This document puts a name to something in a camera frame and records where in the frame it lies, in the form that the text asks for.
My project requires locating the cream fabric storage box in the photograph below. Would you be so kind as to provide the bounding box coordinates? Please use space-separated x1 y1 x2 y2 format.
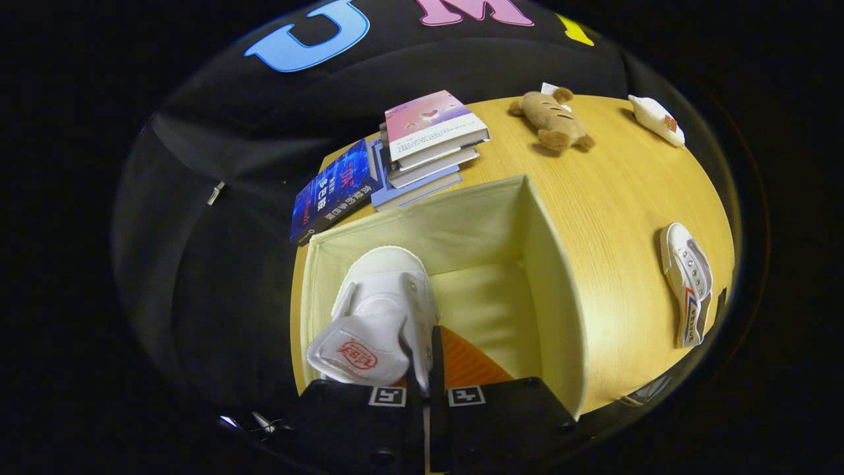
299 174 589 420

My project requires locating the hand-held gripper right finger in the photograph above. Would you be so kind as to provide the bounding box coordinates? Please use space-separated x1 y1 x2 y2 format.
430 325 582 474

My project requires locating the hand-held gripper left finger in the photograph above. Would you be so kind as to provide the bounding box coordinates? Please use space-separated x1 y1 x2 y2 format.
287 335 431 475

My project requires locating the pink cover book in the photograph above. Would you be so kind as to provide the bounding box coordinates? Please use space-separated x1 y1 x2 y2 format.
384 90 491 163

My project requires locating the brown plush toy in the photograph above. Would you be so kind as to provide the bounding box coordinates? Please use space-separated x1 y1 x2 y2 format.
507 82 596 154

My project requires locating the white canvas shoe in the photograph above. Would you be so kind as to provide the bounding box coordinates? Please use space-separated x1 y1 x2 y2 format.
660 222 715 349
306 245 441 389

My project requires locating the dark blue book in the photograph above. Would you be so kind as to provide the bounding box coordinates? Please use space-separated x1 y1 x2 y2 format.
289 138 382 247

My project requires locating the white plush toy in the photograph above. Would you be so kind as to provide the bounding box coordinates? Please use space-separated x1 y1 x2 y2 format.
627 94 687 148

